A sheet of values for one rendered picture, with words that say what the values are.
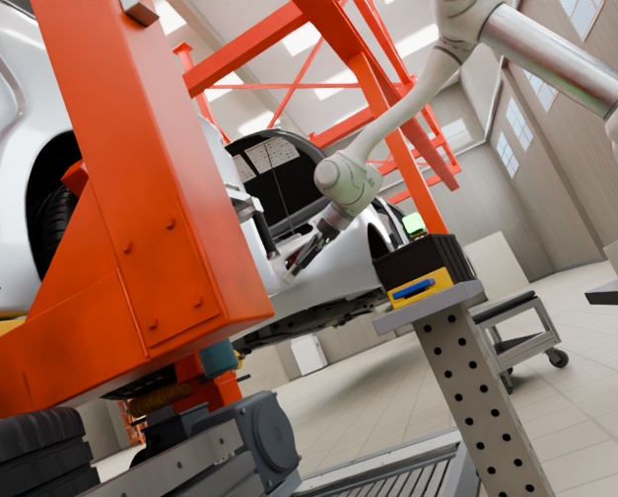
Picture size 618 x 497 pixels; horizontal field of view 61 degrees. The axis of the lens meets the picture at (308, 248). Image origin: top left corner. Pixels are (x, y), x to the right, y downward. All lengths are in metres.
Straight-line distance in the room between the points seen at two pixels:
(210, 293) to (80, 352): 0.28
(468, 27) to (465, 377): 0.86
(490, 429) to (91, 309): 0.74
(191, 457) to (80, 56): 0.68
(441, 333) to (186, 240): 0.52
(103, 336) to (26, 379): 0.19
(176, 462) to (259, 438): 0.33
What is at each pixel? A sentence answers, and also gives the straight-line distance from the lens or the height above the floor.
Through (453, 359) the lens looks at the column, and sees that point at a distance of 1.05.
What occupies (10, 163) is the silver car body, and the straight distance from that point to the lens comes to 1.44.
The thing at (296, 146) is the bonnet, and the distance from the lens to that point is 4.80.
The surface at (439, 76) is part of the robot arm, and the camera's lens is 1.62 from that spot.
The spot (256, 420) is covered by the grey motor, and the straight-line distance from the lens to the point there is 1.06.
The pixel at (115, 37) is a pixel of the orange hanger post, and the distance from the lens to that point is 1.00.
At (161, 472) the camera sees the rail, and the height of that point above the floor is 0.37.
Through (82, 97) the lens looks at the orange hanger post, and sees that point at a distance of 1.01.
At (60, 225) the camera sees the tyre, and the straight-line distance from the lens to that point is 1.42.
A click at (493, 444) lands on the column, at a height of 0.16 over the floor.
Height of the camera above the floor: 0.43
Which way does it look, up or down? 11 degrees up
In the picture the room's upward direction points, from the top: 23 degrees counter-clockwise
